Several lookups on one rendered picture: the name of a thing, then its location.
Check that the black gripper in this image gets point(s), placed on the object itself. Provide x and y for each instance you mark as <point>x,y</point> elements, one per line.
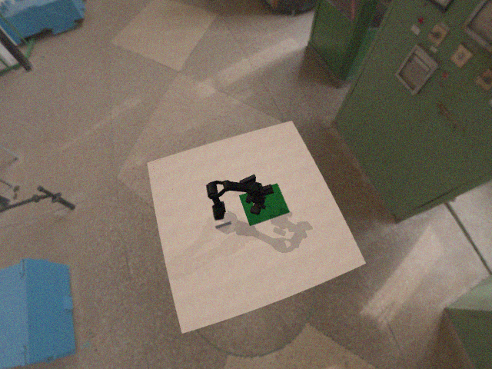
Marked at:
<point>256,209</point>

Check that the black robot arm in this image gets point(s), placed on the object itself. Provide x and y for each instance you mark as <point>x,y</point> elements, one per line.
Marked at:
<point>254,190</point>

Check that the green circuit board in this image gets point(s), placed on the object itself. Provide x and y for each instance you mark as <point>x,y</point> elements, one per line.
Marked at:
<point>275,206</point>

